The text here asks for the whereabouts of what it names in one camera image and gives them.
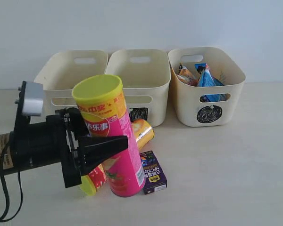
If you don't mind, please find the small red chips can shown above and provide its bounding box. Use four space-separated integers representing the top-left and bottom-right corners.
80 164 107 195

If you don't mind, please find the yellow chips can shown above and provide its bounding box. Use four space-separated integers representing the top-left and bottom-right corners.
131 119 154 150

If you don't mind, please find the cream bin with triangle mark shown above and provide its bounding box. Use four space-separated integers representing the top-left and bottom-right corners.
34 50 108 115

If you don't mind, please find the cream bin with square mark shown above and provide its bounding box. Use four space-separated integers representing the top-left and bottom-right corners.
105 49 171 127

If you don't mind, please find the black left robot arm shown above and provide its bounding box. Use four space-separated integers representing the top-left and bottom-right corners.
0 81 128 188

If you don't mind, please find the cream bin with circle mark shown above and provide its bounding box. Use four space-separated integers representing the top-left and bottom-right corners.
168 47 246 127

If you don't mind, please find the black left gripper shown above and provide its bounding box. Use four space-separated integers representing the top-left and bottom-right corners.
46 107 128 188

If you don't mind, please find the blue noodle packet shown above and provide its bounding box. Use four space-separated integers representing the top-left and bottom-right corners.
195 63 227 103

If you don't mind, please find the orange snack bag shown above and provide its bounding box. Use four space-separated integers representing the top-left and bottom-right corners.
177 64 199 87

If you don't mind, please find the purple juice carton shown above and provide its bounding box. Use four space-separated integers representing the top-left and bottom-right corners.
140 151 167 194

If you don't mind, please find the tall pink chips can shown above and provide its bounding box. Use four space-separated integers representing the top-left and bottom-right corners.
72 75 145 197

